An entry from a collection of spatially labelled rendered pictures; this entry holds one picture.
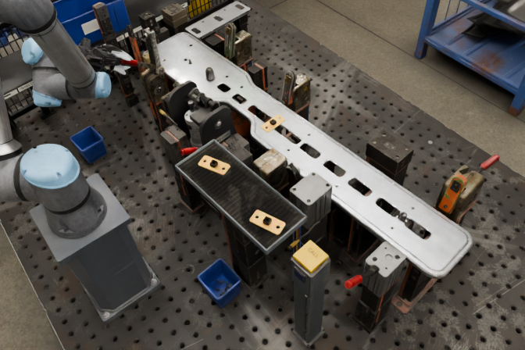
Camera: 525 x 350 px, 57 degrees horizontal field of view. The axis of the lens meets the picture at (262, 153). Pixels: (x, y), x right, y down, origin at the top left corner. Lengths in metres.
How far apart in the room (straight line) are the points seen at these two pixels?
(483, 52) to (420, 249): 2.27
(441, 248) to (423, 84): 2.10
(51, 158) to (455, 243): 1.05
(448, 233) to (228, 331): 0.71
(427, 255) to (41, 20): 1.10
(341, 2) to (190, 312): 3.02
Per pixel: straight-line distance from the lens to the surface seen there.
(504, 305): 1.72
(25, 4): 1.20
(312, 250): 1.16
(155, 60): 1.79
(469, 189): 1.46
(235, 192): 1.26
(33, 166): 1.24
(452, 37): 3.56
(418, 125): 2.10
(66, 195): 1.26
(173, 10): 2.13
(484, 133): 3.17
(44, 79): 1.53
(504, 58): 3.48
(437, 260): 1.38
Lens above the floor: 2.17
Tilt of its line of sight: 49 degrees down
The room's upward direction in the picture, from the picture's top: 5 degrees counter-clockwise
